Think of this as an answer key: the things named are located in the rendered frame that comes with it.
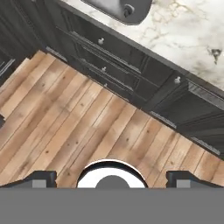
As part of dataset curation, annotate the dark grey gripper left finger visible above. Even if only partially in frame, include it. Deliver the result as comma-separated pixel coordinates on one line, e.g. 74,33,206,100
0,171,58,189

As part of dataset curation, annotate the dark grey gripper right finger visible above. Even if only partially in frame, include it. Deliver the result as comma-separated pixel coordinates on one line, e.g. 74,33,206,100
165,171,224,189

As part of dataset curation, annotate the black dishwasher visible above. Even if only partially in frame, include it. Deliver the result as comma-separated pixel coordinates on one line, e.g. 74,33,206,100
151,80,224,161

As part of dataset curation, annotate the white and black round thing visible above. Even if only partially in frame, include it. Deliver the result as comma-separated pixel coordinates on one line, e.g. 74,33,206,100
75,158,149,189

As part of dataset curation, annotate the narrow black cupboard door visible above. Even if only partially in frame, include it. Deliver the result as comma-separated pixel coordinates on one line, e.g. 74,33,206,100
136,56,191,114

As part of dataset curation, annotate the large black drawer front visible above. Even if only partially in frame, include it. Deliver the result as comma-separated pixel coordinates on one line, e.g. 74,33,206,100
59,16,151,74

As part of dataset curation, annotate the black cupboard run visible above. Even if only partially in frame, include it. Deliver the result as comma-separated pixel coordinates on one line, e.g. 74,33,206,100
0,0,70,88

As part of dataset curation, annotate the dark grey sink tap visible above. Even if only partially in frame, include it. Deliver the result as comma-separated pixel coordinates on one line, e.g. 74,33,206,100
122,3,136,18

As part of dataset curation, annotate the dark grey sink basin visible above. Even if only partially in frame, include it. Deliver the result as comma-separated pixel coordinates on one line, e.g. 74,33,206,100
80,0,153,26

